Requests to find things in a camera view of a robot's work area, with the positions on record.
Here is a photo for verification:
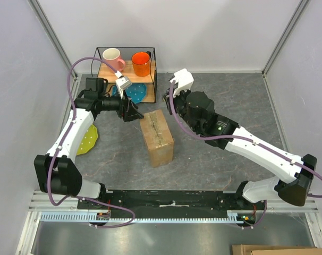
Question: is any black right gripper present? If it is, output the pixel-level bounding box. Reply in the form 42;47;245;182
162;84;200;133

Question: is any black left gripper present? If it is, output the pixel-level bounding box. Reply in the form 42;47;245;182
98;88;143;122

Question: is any brown cardboard express box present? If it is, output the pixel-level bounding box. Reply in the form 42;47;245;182
140;109;174;167

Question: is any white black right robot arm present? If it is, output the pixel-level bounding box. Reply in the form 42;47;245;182
163;90;317;209

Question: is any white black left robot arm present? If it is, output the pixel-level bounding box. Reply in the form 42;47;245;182
34;76;143;209

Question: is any blue dotted plate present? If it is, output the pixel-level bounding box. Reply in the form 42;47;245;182
125;83;147;104

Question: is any orange ceramic mug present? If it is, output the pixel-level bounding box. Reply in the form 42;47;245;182
131;51;151;77

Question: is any green dotted plate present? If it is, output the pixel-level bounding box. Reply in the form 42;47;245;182
77;124;98;156

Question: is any pink ceramic mug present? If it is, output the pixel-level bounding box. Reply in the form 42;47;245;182
102;48;126;72

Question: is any cardboard sheet in corner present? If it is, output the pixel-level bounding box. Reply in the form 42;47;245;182
232;245;322;255

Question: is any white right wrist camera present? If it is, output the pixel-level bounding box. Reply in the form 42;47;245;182
170;69;194;98

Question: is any black wire wooden shelf rack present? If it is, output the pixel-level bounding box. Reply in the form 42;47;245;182
90;46;157;104

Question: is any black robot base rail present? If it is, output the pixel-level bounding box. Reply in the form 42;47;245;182
69;189;268;221

